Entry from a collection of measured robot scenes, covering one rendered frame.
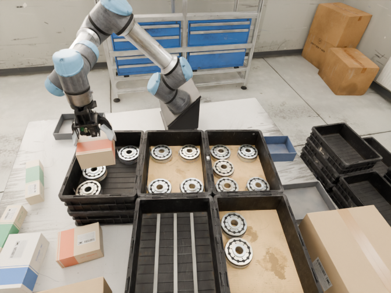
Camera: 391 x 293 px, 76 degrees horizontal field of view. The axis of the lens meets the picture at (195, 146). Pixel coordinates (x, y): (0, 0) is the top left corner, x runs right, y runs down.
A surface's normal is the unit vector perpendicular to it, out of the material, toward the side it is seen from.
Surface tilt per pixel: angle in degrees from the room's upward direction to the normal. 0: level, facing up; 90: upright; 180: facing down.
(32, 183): 0
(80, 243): 0
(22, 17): 90
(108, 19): 94
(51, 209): 0
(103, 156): 90
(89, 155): 90
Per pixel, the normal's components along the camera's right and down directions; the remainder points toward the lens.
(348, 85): 0.03, 0.71
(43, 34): 0.25, 0.69
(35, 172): 0.04, -0.72
